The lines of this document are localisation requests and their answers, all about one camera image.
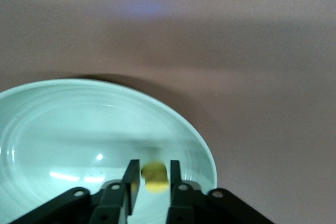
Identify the light green plastic plate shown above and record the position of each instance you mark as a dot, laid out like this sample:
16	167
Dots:
65	134

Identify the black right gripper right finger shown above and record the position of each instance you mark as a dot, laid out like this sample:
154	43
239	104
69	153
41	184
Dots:
189	203

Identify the yellow foam letter s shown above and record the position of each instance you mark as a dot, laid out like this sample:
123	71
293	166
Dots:
156	179

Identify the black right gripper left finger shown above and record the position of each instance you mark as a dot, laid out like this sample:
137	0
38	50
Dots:
113	200

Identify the brown table cover sheet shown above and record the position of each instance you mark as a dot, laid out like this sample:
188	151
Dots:
236	51

